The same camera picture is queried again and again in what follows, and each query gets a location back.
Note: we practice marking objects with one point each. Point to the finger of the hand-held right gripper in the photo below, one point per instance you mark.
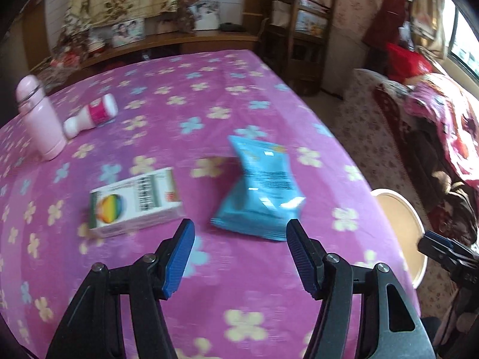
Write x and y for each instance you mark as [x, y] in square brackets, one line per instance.
[436, 239]

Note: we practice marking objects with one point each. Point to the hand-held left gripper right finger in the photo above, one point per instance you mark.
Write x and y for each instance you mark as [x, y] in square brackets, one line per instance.
[303, 261]

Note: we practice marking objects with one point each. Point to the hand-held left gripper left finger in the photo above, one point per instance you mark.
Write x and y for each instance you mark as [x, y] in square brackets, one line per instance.
[179, 261]

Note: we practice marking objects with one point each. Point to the white plastic bucket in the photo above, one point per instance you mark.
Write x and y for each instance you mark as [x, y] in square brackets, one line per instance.
[400, 224]

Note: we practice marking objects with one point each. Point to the blue snack packet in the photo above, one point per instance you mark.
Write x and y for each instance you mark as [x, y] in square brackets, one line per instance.
[262, 187]

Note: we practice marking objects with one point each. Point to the white rainbow print box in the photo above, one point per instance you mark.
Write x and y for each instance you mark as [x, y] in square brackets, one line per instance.
[138, 205]

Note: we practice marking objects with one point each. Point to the dark brown jacket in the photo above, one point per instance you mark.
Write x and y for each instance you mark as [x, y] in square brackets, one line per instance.
[434, 164]

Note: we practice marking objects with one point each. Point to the floral covered sofa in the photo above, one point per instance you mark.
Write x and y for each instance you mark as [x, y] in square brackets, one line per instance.
[366, 127]

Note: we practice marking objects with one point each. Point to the pink printed blanket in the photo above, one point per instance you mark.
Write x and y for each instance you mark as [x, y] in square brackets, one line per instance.
[441, 104]

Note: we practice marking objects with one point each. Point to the white pink medicine bottle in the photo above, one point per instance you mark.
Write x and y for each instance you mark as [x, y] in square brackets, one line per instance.
[93, 114]

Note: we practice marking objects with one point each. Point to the pink floral tablecloth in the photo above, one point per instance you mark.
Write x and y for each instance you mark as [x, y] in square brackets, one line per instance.
[224, 93]

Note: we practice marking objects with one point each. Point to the red pillow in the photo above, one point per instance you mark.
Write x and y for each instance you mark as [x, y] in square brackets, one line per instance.
[408, 61]

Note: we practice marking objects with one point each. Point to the pink water bottle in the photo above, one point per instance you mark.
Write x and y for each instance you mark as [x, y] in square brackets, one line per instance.
[41, 127]

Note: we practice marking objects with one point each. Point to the window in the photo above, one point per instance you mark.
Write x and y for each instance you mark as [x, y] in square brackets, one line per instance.
[466, 45]

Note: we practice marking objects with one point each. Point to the dark wooden rack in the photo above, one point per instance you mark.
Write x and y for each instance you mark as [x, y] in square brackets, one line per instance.
[299, 45]

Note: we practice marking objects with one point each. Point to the wooden cabinet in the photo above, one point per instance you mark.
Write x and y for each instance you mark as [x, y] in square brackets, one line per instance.
[168, 41]

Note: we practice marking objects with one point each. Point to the dark red hanging cloth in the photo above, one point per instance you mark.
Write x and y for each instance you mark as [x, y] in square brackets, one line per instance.
[389, 18]

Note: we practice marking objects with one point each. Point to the framed photo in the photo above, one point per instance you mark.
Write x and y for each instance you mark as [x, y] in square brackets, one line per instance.
[129, 31]

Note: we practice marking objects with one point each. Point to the plastic bag with red items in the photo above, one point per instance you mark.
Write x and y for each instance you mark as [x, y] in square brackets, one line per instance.
[75, 50]

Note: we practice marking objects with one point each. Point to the black remote control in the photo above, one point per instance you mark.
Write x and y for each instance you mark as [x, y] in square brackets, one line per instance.
[230, 27]

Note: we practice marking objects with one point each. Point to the brown floral cloth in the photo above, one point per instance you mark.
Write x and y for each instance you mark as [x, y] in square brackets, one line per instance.
[191, 3]

